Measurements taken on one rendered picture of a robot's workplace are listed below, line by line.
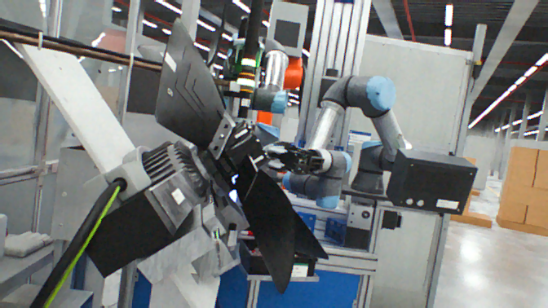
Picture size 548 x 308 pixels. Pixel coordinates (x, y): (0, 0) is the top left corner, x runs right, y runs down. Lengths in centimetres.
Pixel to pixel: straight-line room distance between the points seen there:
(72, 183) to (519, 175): 860
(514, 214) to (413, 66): 640
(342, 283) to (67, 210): 99
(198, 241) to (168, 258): 6
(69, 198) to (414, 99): 253
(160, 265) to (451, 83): 273
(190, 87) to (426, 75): 251
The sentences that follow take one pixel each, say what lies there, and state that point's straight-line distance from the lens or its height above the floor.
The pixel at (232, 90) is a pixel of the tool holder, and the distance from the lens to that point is 104.
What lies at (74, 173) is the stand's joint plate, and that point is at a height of 110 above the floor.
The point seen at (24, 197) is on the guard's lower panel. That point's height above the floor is 89.
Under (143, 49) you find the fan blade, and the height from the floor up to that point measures 140.
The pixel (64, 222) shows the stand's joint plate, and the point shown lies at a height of 99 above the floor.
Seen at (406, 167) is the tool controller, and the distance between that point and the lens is 148.
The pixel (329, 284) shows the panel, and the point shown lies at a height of 72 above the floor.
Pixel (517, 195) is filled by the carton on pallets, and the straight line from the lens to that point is 912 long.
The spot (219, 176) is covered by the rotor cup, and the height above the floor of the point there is 113.
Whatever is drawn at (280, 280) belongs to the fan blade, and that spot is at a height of 97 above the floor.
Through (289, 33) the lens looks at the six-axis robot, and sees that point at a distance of 517.
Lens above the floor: 126
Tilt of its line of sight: 5 degrees down
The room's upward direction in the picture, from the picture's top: 9 degrees clockwise
